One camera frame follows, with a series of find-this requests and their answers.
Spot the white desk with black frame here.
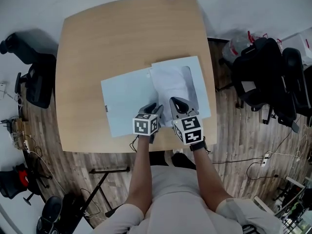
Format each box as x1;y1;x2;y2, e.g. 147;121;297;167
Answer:
70;166;131;234

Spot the black swivel chair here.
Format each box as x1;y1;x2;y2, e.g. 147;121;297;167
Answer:
36;195;85;234

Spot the light blue box lid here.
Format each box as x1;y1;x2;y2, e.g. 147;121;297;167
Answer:
100;55;212;138

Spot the person's white shirt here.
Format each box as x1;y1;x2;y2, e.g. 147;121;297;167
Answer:
91;166;285;234

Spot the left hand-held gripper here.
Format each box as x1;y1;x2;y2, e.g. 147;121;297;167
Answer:
132;102;165;145

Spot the clear plastic bag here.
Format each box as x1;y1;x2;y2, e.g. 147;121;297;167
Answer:
223;32;269;63

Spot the white box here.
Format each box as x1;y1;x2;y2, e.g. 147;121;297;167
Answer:
280;32;312;65

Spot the person's right forearm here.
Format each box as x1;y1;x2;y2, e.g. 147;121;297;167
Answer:
192;147;232;213

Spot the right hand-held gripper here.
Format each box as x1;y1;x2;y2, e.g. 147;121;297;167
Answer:
169;96;204;146

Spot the black chair with red part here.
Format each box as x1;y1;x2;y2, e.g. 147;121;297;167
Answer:
0;163;53;206

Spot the person's left forearm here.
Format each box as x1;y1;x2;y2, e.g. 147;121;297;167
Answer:
124;135;153;215

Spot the black wristwatch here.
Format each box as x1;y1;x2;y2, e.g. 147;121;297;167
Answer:
189;140;208;152

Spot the person's black trouser leg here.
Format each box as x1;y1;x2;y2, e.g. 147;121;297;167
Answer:
172;153;197;170

